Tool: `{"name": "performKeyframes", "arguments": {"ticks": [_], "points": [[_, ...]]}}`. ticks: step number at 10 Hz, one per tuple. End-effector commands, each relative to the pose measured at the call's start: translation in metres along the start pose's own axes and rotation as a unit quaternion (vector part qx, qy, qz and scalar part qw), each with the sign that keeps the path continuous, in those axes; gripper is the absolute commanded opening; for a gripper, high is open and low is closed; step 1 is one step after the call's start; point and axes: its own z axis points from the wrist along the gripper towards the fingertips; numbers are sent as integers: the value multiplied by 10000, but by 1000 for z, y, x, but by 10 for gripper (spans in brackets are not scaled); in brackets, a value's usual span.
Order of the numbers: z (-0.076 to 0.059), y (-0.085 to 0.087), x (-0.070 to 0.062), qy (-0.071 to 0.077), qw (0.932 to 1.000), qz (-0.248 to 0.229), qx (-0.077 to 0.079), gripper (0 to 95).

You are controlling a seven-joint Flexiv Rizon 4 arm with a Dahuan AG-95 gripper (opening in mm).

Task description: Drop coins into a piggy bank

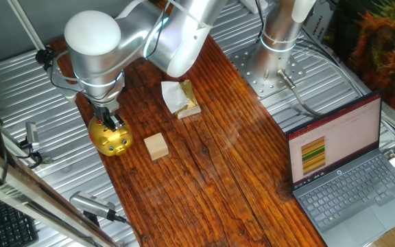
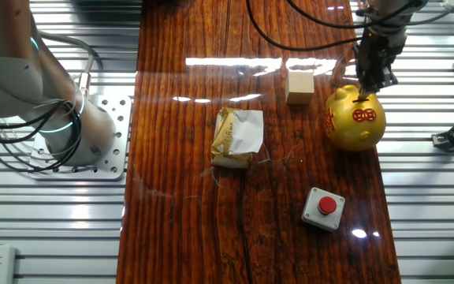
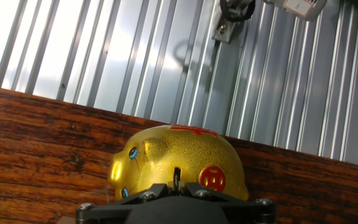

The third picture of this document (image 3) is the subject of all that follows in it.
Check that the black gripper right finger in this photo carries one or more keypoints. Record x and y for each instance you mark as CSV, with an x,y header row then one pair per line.
x,y
244,208

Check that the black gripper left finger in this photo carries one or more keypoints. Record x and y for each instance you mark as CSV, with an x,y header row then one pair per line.
x,y
113,208

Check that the golden piggy bank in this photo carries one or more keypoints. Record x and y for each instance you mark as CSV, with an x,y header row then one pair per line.
x,y
172,158

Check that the silver depth camera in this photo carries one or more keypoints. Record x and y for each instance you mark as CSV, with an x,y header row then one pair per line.
x,y
300,7

